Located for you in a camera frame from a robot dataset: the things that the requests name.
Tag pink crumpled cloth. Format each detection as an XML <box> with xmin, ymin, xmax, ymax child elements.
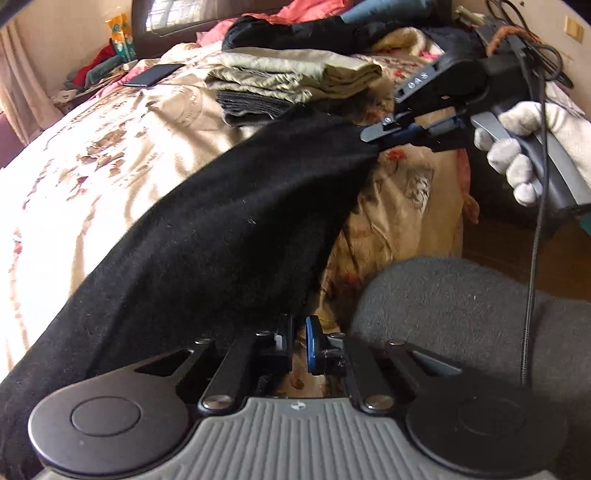
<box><xmin>196</xmin><ymin>0</ymin><xmax>352</xmax><ymax>47</ymax></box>

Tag dark brown headboard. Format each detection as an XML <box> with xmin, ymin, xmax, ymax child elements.
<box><xmin>131</xmin><ymin>0</ymin><xmax>287</xmax><ymax>61</ymax></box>

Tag gold floral bedspread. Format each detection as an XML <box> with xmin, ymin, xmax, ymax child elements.
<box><xmin>0</xmin><ymin>28</ymin><xmax>481</xmax><ymax>402</ymax></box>

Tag red cloth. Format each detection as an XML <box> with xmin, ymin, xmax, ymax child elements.
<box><xmin>74</xmin><ymin>44</ymin><xmax>121</xmax><ymax>86</ymax></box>

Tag black pants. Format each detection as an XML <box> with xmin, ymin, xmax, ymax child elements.
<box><xmin>0</xmin><ymin>108</ymin><xmax>384</xmax><ymax>480</ymax></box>

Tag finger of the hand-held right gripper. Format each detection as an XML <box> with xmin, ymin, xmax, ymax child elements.
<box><xmin>360</xmin><ymin>115</ymin><xmax>419</xmax><ymax>143</ymax></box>
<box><xmin>376</xmin><ymin>121</ymin><xmax>465</xmax><ymax>152</ymax></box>

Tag black braided cable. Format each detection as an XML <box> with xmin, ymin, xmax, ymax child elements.
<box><xmin>485</xmin><ymin>0</ymin><xmax>578</xmax><ymax>386</ymax></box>

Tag dark clothes pile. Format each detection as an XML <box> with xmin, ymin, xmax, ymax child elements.
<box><xmin>222</xmin><ymin>16</ymin><xmax>444</xmax><ymax>61</ymax></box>

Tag beige curtain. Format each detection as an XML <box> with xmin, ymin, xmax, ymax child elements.
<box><xmin>0</xmin><ymin>18</ymin><xmax>61</xmax><ymax>153</ymax></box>

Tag teal cloth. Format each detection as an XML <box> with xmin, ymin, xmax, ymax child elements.
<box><xmin>85</xmin><ymin>58</ymin><xmax>122</xmax><ymax>83</ymax></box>

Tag black smartphone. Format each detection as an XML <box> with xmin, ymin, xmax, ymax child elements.
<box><xmin>122</xmin><ymin>64</ymin><xmax>185</xmax><ymax>88</ymax></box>

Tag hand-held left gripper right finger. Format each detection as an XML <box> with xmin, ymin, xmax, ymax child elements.
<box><xmin>305</xmin><ymin>315</ymin><xmax>462</xmax><ymax>414</ymax></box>

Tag person's grey trouser leg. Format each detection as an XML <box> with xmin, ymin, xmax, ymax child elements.
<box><xmin>348</xmin><ymin>257</ymin><xmax>591</xmax><ymax>416</ymax></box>

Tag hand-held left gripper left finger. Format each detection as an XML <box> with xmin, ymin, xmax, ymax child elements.
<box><xmin>134</xmin><ymin>314</ymin><xmax>296</xmax><ymax>414</ymax></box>

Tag folded olive clothes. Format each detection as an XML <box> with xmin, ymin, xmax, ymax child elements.
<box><xmin>205</xmin><ymin>48</ymin><xmax>383</xmax><ymax>104</ymax></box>

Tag person's right hand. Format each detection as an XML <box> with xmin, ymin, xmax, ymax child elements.
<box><xmin>473</xmin><ymin>102</ymin><xmax>591</xmax><ymax>206</ymax></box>

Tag blue-grey cloth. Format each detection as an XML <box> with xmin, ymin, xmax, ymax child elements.
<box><xmin>342</xmin><ymin>0</ymin><xmax>439</xmax><ymax>24</ymax></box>

